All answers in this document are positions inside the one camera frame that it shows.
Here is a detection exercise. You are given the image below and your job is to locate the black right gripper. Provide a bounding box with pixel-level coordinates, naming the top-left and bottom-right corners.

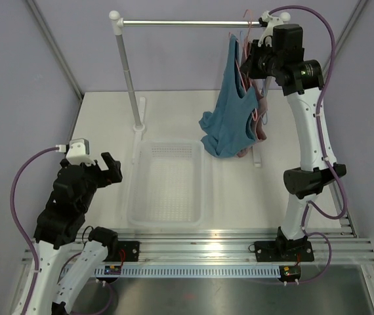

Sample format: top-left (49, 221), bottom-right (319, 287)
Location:
top-left (240, 40), bottom-right (281, 80)

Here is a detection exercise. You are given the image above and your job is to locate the pink wire hanger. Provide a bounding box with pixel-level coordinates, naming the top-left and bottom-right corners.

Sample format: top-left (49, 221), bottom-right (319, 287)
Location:
top-left (228, 8), bottom-right (260, 124)

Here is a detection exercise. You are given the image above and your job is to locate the blue tank top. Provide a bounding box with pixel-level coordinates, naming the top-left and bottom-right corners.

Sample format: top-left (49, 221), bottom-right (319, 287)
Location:
top-left (199, 34), bottom-right (258, 158)

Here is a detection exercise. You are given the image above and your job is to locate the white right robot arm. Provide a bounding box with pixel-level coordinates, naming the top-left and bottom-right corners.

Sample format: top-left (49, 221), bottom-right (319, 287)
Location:
top-left (241, 24), bottom-right (346, 263)

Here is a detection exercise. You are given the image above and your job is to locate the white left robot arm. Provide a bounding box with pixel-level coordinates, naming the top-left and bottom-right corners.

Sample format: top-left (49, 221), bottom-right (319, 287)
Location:
top-left (30, 152), bottom-right (123, 314)

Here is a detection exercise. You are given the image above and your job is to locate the pink tank top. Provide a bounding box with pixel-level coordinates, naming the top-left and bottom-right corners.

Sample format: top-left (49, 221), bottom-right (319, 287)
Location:
top-left (239, 74), bottom-right (268, 142)

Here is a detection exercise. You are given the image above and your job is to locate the translucent white plastic basket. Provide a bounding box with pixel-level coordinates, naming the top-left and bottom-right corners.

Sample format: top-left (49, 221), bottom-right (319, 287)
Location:
top-left (127, 139), bottom-right (205, 228)

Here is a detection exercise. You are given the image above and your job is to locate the white clothes rack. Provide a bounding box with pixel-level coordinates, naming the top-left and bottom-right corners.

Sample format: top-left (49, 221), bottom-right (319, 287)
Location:
top-left (108, 9), bottom-right (292, 169)

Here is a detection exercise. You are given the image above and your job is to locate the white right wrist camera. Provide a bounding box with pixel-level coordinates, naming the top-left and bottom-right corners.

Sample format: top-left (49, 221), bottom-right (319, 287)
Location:
top-left (258, 11), bottom-right (291, 47)

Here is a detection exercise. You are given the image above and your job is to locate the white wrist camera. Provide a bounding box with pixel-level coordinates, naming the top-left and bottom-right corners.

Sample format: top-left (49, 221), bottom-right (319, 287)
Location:
top-left (258, 11), bottom-right (291, 47)
top-left (55, 138), bottom-right (96, 166)

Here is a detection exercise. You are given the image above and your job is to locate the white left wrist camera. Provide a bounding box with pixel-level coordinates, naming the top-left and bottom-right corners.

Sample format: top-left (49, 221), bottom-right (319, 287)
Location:
top-left (55, 138), bottom-right (96, 166)

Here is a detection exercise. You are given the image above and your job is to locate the blue wire hanger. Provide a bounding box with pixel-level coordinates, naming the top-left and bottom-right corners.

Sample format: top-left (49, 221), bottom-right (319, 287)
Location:
top-left (239, 31), bottom-right (270, 126)

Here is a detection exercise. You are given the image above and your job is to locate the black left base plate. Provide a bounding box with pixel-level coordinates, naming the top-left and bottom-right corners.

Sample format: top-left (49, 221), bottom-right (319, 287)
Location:
top-left (116, 241), bottom-right (140, 263)

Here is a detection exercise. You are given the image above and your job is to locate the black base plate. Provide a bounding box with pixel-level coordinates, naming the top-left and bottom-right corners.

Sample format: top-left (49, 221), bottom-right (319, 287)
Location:
top-left (253, 238), bottom-right (314, 263)
top-left (116, 241), bottom-right (140, 263)

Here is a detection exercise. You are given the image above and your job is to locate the white slotted cable duct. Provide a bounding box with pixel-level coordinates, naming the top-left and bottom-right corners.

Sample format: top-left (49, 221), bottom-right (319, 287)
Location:
top-left (94, 265), bottom-right (280, 278)

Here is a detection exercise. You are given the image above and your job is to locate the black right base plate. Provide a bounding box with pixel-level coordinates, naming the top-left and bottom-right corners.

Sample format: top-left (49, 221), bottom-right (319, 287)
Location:
top-left (253, 238), bottom-right (314, 263)

